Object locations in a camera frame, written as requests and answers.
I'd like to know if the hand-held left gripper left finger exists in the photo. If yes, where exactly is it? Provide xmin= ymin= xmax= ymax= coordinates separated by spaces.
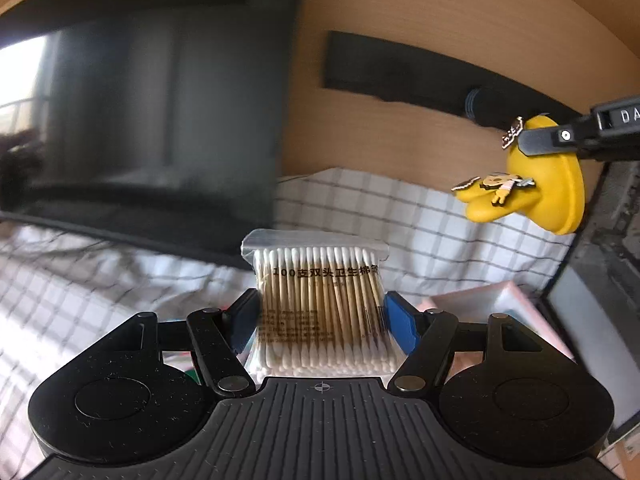
xmin=119 ymin=288 xmax=261 ymax=399

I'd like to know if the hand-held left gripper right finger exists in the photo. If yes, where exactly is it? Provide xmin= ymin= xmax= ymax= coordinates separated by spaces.
xmin=382 ymin=290 xmax=512 ymax=401

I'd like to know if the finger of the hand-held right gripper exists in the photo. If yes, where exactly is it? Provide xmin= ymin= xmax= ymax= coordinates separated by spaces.
xmin=515 ymin=121 xmax=601 ymax=159

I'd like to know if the bag of cotton swabs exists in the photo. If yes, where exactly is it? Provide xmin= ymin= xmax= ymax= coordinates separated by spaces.
xmin=241 ymin=229 xmax=407 ymax=378

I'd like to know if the pink cardboard box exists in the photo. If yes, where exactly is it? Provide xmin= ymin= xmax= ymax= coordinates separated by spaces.
xmin=415 ymin=280 xmax=576 ymax=361

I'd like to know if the white black checkered cloth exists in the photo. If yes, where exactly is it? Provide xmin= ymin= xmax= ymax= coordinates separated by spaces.
xmin=0 ymin=167 xmax=581 ymax=480

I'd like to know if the black framed picture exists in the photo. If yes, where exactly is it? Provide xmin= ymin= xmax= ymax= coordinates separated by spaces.
xmin=542 ymin=160 xmax=640 ymax=436

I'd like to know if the black computer monitor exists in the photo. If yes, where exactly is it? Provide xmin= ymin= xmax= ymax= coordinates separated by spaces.
xmin=0 ymin=0 xmax=307 ymax=268

